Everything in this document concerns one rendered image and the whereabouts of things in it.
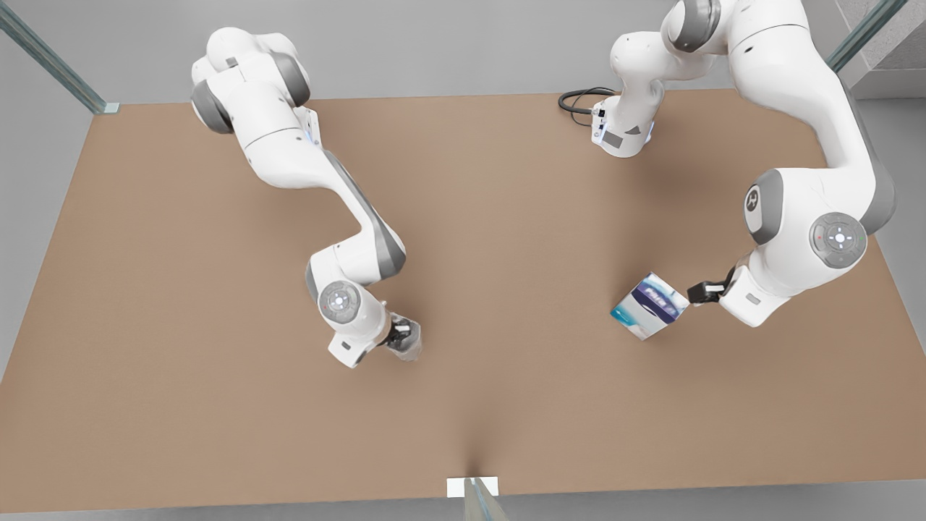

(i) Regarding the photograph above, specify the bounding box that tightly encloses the clear grey cup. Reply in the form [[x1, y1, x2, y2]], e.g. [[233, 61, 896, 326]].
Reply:
[[387, 321, 423, 363]]

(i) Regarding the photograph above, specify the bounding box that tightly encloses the blue and white printed box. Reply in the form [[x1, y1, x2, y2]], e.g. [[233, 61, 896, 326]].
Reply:
[[610, 271, 691, 342]]

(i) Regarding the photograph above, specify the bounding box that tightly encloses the silver frame post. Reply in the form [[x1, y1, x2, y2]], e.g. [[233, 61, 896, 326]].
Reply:
[[826, 0, 909, 74], [446, 476, 511, 521], [0, 0, 121, 116]]

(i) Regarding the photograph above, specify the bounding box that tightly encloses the black cable loop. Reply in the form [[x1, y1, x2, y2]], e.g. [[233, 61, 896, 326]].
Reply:
[[558, 88, 618, 128]]

